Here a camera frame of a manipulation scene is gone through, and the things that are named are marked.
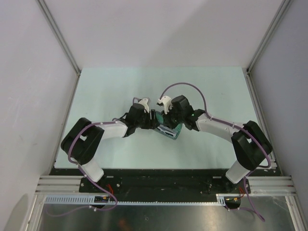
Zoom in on left aluminium corner post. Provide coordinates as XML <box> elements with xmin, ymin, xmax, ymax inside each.
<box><xmin>35</xmin><ymin>0</ymin><xmax>81</xmax><ymax>74</ymax></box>

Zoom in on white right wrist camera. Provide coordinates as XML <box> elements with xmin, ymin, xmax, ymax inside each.
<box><xmin>156</xmin><ymin>96</ymin><xmax>173</xmax><ymax>115</ymax></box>

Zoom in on white sunglasses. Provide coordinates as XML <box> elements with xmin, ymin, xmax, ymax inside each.
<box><xmin>157</xmin><ymin>126</ymin><xmax>176</xmax><ymax>137</ymax></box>

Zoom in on aluminium rail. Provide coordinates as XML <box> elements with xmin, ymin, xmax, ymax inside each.
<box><xmin>245</xmin><ymin>68</ymin><xmax>278</xmax><ymax>169</ymax></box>
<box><xmin>35</xmin><ymin>176</ymin><xmax>296</xmax><ymax>196</ymax></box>

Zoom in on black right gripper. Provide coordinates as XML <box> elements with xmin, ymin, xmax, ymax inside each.
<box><xmin>161</xmin><ymin>105</ymin><xmax>184</xmax><ymax>130</ymax></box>

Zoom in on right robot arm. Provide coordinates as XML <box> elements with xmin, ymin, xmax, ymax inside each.
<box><xmin>157</xmin><ymin>95</ymin><xmax>273</xmax><ymax>193</ymax></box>

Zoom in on white slotted cable duct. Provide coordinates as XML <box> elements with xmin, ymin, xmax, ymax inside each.
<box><xmin>44</xmin><ymin>194</ymin><xmax>240</xmax><ymax>206</ymax></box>

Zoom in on dark green glasses case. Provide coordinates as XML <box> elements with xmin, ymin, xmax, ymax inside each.
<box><xmin>154</xmin><ymin>111</ymin><xmax>182</xmax><ymax>140</ymax></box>

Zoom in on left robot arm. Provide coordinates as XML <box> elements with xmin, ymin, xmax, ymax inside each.
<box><xmin>60</xmin><ymin>103</ymin><xmax>159</xmax><ymax>193</ymax></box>

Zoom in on aluminium corner post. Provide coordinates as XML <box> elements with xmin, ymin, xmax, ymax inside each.
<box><xmin>35</xmin><ymin>0</ymin><xmax>81</xmax><ymax>74</ymax></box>
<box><xmin>247</xmin><ymin>0</ymin><xmax>293</xmax><ymax>73</ymax></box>

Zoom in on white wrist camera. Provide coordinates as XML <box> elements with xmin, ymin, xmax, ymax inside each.
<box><xmin>156</xmin><ymin>96</ymin><xmax>173</xmax><ymax>115</ymax></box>
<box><xmin>138</xmin><ymin>98</ymin><xmax>150</xmax><ymax>113</ymax></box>

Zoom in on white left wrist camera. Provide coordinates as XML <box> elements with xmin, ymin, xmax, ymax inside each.
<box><xmin>138</xmin><ymin>98</ymin><xmax>150</xmax><ymax>113</ymax></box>

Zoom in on right side aluminium rail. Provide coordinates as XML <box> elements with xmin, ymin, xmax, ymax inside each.
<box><xmin>245</xmin><ymin>68</ymin><xmax>278</xmax><ymax>169</ymax></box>

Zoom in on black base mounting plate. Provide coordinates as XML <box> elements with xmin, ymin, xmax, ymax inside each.
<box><xmin>50</xmin><ymin>168</ymin><xmax>278</xmax><ymax>195</ymax></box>

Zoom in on aluminium front rail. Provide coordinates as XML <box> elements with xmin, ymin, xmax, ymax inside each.
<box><xmin>35</xmin><ymin>176</ymin><xmax>296</xmax><ymax>196</ymax></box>

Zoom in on right aluminium corner post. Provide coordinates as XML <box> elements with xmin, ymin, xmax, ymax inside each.
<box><xmin>247</xmin><ymin>0</ymin><xmax>293</xmax><ymax>73</ymax></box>

